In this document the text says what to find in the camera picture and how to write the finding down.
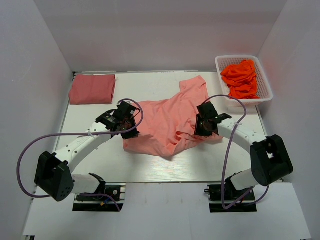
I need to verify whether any salmon pink t shirt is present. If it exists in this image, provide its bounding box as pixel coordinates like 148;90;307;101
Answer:
123;75;222;158

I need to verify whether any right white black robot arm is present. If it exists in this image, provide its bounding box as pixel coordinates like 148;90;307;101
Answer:
195;113;294;200

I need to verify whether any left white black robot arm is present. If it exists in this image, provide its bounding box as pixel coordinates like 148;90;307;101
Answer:
34;111;139;202

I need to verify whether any folded dusty red t shirt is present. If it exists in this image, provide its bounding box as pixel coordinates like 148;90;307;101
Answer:
68;74;116;105

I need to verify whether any crumpled orange t shirt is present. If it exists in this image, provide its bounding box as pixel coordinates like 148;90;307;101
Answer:
220;59;260;99

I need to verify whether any white perforated plastic basket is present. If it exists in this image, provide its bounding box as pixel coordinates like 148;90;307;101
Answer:
215;55;273;108

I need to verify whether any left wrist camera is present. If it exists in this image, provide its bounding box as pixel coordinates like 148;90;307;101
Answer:
113;101;137;121

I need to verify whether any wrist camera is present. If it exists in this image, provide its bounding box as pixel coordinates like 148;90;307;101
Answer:
113;101;137;121
197;102;218;120

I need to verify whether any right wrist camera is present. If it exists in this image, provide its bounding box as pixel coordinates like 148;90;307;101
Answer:
197;102;218;120

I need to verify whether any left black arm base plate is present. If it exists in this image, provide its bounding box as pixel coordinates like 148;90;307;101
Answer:
72;183;126;213

